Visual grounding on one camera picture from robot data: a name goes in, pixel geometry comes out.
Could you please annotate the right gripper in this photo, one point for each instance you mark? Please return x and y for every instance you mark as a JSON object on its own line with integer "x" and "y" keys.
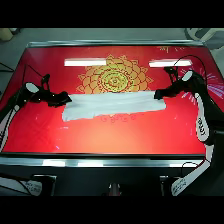
{"x": 165, "y": 91}

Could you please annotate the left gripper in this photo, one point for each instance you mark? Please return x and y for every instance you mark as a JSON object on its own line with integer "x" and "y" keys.
{"x": 59, "y": 99}

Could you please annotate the pale beige shirt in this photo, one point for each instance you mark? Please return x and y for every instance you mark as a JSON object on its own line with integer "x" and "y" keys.
{"x": 113, "y": 105}

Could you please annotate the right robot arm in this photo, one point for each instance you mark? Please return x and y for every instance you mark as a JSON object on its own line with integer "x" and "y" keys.
{"x": 204, "y": 110}

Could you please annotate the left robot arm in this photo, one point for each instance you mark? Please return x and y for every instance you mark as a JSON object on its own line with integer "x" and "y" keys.
{"x": 20, "y": 95}

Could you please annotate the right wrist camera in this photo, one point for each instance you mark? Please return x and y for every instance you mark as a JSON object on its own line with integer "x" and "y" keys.
{"x": 171, "y": 74}

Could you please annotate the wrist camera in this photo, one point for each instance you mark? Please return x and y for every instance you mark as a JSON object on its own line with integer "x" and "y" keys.
{"x": 45, "y": 81}
{"x": 171, "y": 74}

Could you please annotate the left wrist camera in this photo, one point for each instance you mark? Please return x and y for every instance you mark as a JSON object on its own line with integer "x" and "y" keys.
{"x": 45, "y": 81}

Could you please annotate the silver frame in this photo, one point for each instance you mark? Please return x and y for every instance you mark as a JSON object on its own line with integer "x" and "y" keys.
{"x": 100, "y": 162}

